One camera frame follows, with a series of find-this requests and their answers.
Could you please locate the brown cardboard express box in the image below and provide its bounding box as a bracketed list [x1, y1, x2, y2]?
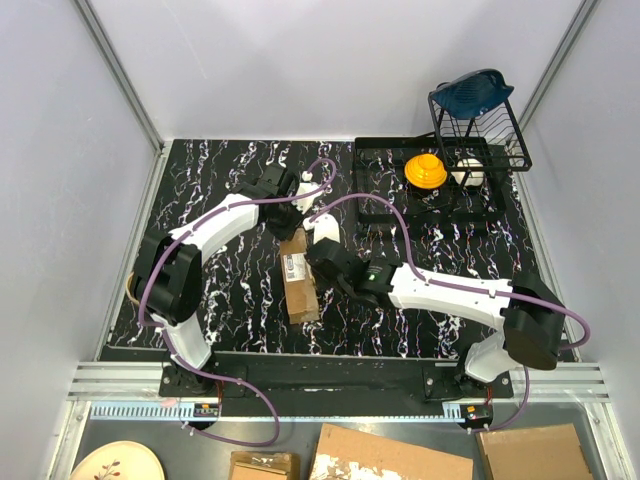
[280, 228, 320, 325]

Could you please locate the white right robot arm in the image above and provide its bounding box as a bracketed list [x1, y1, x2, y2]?
[306, 238, 566, 397]

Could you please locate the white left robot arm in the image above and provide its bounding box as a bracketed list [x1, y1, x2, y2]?
[129, 165, 324, 396]

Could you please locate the small cardboard box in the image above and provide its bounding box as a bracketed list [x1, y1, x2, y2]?
[229, 451, 300, 480]

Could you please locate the cardboard box at corner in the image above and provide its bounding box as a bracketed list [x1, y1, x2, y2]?
[476, 424, 594, 480]

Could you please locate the black drain tray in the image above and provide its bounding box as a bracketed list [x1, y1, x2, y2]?
[352, 133, 509, 227]

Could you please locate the yellow plastic cup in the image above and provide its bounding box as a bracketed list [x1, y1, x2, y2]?
[404, 153, 447, 190]

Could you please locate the beige ceramic mug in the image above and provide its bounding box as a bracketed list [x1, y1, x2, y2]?
[125, 273, 139, 306]

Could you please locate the white small cup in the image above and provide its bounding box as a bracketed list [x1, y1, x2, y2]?
[451, 157, 485, 188]

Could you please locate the flat cardboard sheet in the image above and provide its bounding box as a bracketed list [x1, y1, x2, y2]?
[309, 424, 474, 479]

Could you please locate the blue bowl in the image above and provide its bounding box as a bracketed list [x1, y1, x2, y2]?
[439, 69, 515, 119]

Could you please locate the patterned ceramic plate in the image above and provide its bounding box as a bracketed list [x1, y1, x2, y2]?
[70, 441, 165, 480]

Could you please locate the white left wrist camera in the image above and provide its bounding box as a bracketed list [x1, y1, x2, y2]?
[292, 172, 323, 214]

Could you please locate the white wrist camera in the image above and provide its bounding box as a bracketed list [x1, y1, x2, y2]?
[303, 213, 341, 245]
[292, 172, 323, 214]

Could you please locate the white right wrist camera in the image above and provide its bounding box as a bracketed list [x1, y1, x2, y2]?
[303, 213, 341, 245]

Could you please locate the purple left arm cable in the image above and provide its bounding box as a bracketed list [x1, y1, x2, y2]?
[138, 157, 337, 447]

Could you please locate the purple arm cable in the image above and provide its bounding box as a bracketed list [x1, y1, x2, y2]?
[138, 157, 337, 447]
[310, 193, 591, 401]

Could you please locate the black wire dish rack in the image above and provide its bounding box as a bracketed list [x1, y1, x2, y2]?
[428, 93, 533, 177]

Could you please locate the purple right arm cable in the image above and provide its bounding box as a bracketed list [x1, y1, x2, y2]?
[310, 193, 591, 401]

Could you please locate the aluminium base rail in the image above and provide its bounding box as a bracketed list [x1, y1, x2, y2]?
[60, 360, 501, 421]

